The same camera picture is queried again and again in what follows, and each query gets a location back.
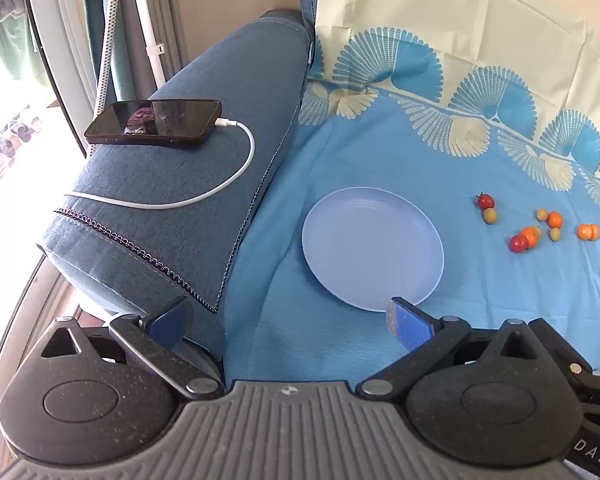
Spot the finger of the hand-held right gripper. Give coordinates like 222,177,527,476
528,292,600,387

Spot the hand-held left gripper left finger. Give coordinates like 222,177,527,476
40,296,226,402

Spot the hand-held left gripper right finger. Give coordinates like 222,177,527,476
356,296,556,404

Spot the light blue plate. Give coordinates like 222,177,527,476
301,187,445,312

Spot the blue and cream printed sheet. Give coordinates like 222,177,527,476
222,0,600,401

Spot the black smartphone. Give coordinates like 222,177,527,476
84,99,223,149

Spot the teal curtain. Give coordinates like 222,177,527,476
77,0,155,107

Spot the white steamer pole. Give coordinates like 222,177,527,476
129,0,167,89

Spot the green garment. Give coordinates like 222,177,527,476
0,7,48,87

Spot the grey curtain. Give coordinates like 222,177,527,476
142,0,190,82

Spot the white charging cable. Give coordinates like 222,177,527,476
62,118,256,209

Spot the white door frame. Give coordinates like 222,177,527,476
22,0,102,128

